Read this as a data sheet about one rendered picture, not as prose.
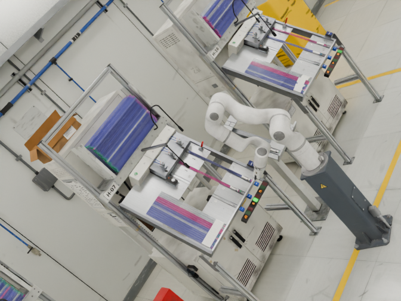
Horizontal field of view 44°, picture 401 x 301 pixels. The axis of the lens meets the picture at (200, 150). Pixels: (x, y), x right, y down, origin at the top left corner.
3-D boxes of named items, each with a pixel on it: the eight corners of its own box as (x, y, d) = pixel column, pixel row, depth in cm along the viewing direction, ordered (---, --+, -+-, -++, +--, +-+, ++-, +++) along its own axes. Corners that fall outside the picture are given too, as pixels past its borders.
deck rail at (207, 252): (212, 255, 317) (212, 251, 312) (211, 257, 316) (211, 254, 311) (122, 206, 337) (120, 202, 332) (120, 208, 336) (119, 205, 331)
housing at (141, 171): (176, 140, 367) (175, 128, 355) (141, 190, 345) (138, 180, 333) (167, 135, 370) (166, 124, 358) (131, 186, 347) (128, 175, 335)
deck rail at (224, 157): (259, 175, 349) (260, 171, 343) (258, 177, 348) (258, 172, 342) (173, 135, 369) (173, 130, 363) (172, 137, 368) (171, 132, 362)
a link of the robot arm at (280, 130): (306, 134, 300) (283, 107, 292) (305, 152, 286) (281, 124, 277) (289, 143, 307) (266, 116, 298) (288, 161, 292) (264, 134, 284)
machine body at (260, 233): (287, 232, 395) (240, 183, 373) (248, 309, 363) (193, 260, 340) (236, 231, 448) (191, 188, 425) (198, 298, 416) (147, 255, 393)
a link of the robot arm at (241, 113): (286, 140, 292) (287, 124, 305) (292, 123, 285) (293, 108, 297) (205, 116, 293) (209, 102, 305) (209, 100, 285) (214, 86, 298)
